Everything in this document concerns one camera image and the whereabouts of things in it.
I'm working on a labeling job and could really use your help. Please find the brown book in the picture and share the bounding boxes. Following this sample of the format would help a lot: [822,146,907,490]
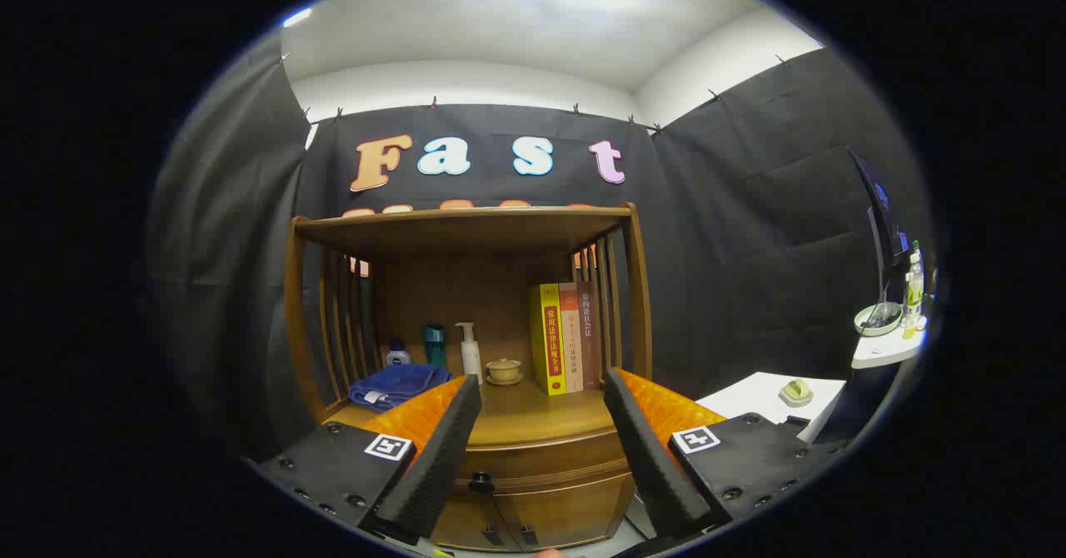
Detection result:
[576,281,602,391]

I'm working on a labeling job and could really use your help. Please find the green and white bottle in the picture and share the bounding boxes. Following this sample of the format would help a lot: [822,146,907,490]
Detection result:
[904,240,925,330]

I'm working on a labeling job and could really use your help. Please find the yellow book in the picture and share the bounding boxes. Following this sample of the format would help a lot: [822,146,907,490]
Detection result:
[529,283,567,396]

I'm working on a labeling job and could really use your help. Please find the white round table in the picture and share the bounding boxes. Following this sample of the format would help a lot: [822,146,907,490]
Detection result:
[851,325,927,369]

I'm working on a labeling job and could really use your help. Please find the pale green bowl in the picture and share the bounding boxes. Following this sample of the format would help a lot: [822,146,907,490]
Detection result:
[854,301,904,337]

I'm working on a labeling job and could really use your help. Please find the white pump bottle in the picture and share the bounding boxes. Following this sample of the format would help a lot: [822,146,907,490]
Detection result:
[455,321,484,384]

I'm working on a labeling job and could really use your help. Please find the white side cabinet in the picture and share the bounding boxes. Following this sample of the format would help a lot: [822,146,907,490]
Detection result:
[695,371,847,444]

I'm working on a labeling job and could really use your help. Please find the blue towel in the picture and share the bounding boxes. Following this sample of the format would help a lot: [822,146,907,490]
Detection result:
[348,363,455,413]

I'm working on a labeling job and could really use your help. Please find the wooden countertop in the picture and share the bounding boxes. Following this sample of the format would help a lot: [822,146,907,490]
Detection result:
[325,366,625,449]

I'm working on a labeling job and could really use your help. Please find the wooden cabinet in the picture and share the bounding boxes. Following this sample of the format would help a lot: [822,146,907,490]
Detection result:
[283,202,655,552]

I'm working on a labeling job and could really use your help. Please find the black backdrop cloth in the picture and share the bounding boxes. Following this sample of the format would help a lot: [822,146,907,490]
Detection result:
[146,29,934,459]

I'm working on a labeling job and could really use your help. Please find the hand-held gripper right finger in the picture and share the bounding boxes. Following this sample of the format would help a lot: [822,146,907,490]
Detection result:
[602,366,842,542]

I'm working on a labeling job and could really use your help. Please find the black monitor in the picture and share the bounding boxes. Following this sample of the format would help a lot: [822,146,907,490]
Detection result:
[848,147,910,309]

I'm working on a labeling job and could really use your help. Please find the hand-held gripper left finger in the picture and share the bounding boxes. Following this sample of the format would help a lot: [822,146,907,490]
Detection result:
[250,373,484,546]

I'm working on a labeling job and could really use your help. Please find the wooden cabinet door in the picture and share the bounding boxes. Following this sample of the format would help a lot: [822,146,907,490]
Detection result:
[429,491,502,552]
[496,475,635,549]

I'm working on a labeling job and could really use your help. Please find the wooden drawer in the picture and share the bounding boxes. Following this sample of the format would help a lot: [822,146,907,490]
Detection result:
[454,437,634,494]

